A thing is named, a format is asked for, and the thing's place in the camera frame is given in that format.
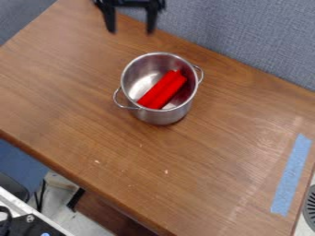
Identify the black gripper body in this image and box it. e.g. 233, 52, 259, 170
93, 0, 166, 10

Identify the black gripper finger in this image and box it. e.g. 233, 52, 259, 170
101, 1, 117, 33
147, 1, 159, 34

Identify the metal pot with handles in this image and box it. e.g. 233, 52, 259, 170
114, 52, 205, 125

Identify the red block object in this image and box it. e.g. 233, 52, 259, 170
138, 70, 187, 110

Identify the grey round object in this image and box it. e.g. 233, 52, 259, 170
304, 184, 315, 232

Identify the black chair base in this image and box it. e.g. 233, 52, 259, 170
0, 172, 30, 202

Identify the black table leg foot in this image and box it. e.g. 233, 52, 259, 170
67, 188, 86, 211

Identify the blue tape strip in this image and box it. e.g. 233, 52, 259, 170
271, 134, 313, 217

